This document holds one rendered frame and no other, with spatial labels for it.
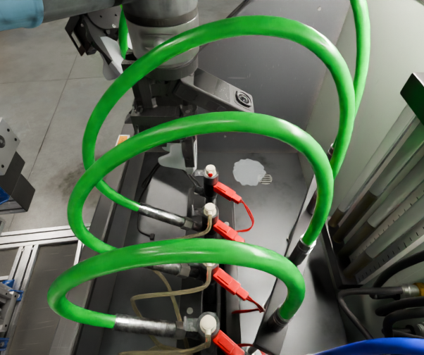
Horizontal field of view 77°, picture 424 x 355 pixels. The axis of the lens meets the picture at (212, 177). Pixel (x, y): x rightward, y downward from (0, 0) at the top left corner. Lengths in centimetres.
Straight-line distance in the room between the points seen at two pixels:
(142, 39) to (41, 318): 130
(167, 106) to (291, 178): 55
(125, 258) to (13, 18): 19
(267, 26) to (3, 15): 19
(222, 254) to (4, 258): 156
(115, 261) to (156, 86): 23
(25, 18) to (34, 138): 233
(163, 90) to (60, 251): 129
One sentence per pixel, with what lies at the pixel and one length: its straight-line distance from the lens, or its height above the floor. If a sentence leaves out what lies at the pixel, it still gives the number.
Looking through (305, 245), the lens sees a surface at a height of 116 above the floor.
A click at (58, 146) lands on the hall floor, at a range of 240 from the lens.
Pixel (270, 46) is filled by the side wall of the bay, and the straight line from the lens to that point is 69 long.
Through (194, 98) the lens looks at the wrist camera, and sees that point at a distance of 35.
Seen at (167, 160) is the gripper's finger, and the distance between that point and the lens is 43.
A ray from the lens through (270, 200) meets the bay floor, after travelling 78.
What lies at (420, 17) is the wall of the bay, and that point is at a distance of 50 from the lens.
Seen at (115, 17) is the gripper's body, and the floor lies 128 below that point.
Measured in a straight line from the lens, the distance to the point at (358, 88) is 40.
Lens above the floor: 146
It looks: 51 degrees down
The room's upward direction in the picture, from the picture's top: straight up
